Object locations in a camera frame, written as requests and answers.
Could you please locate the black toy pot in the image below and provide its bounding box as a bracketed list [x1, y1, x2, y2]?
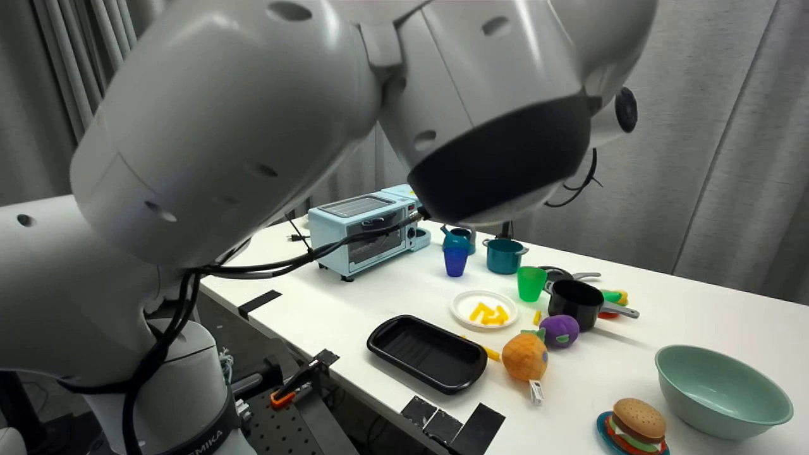
[546, 279, 645, 335]

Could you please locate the square black tape piece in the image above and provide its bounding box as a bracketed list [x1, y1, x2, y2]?
[422, 407, 465, 449]
[400, 394, 440, 431]

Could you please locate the long black tape strip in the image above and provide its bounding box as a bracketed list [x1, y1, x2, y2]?
[448, 403, 507, 455]

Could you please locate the white round plate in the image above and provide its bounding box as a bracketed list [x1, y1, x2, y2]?
[448, 288, 522, 335]

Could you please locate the mint green bowl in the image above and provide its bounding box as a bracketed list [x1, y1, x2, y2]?
[654, 345, 797, 446]

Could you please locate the black rectangular tape patch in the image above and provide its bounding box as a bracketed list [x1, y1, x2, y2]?
[234, 288, 285, 321]

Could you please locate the multicolour toy vegetable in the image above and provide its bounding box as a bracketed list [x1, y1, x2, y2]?
[598, 286, 631, 312]

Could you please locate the toy hamburger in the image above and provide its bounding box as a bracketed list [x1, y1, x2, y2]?
[604, 397, 670, 455]

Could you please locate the light blue toaster oven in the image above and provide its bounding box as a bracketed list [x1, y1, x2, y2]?
[306, 183, 431, 283]

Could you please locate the dark toy frying pan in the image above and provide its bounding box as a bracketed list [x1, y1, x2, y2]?
[540, 263, 606, 288]

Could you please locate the grey curtain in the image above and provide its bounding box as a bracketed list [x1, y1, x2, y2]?
[0, 0, 809, 310]

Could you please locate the green plastic cup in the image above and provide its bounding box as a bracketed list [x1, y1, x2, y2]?
[515, 263, 551, 307]

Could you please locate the blue plastic cup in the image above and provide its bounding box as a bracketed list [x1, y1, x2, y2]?
[443, 229, 475, 282]

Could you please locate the black clamp with orange handle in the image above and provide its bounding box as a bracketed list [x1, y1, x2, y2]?
[267, 346, 340, 414]

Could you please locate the teal toy pot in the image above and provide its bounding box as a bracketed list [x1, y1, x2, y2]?
[483, 236, 530, 279]

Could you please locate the purple plush eggplant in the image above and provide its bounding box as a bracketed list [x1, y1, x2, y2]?
[537, 315, 584, 355]

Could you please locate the black ribbed plastic tray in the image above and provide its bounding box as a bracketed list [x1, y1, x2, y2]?
[363, 315, 491, 397]

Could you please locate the plush pineapple toy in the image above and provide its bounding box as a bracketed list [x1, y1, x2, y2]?
[499, 331, 553, 409]

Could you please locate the small blue plate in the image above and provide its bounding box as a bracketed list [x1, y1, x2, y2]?
[593, 409, 673, 455]

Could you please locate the black perforated mount stand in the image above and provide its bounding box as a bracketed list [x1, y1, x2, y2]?
[199, 288, 456, 455]

